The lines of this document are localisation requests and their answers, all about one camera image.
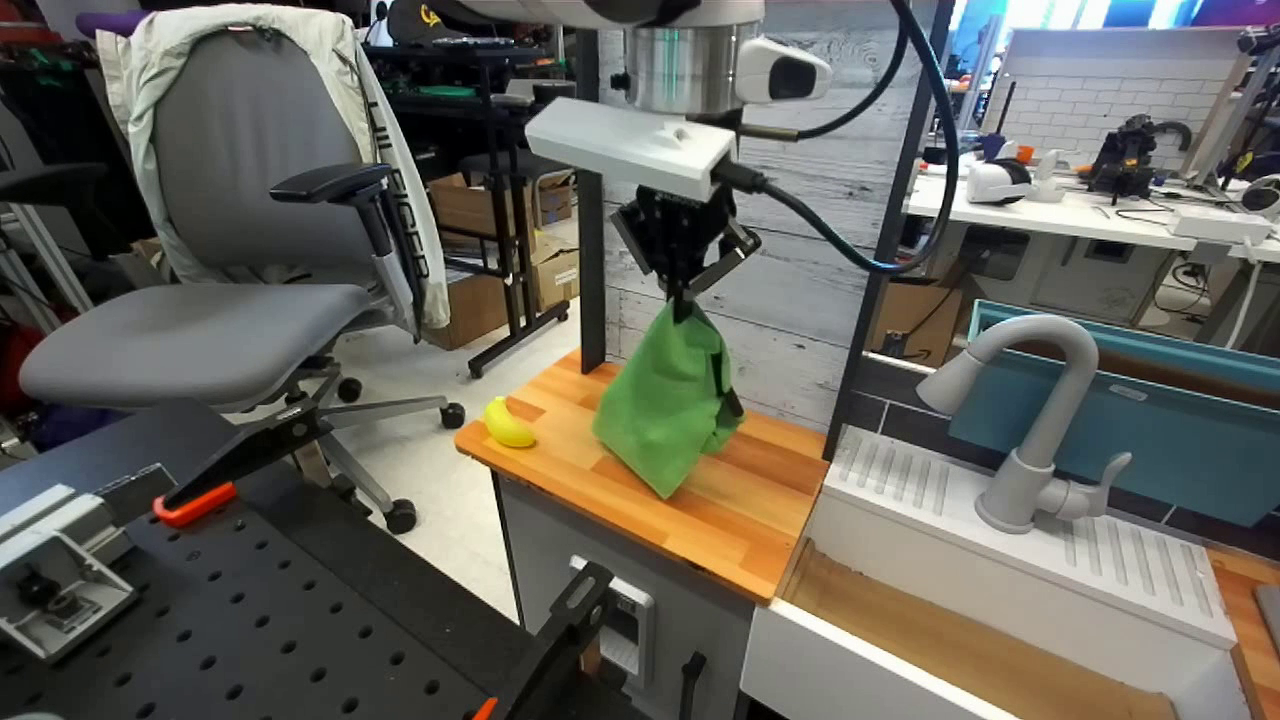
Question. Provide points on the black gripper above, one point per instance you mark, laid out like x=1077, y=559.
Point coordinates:
x=681, y=233

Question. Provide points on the green towel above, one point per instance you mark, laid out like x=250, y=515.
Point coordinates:
x=666, y=413

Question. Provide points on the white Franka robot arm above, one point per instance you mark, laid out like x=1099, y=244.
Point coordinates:
x=681, y=65

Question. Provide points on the grey wood plank back panel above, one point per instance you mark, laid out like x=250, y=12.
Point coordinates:
x=801, y=307

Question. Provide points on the wooden kitchen counter cabinet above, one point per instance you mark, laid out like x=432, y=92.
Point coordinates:
x=746, y=506

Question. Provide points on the stacked cardboard boxes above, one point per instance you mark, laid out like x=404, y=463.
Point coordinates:
x=464, y=307

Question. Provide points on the yellow toy banana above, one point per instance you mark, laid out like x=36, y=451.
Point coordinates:
x=510, y=431

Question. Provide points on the white sink basin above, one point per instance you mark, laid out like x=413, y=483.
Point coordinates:
x=932, y=532

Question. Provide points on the long white desk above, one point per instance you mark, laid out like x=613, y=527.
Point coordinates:
x=1067, y=220

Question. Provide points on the grey faucet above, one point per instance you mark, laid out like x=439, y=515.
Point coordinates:
x=1027, y=487

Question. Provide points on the white brick pattern panel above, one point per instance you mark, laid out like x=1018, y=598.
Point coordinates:
x=1104, y=81

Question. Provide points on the grey office chair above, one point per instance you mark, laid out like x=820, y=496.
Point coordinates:
x=203, y=333

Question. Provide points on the teal storage bin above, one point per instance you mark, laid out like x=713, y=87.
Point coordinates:
x=1172, y=442

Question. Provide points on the beige jacket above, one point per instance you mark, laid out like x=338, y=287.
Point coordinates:
x=133, y=52

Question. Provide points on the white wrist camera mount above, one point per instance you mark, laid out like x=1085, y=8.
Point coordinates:
x=625, y=144

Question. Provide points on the metal camera bracket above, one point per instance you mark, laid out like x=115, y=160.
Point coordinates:
x=63, y=600

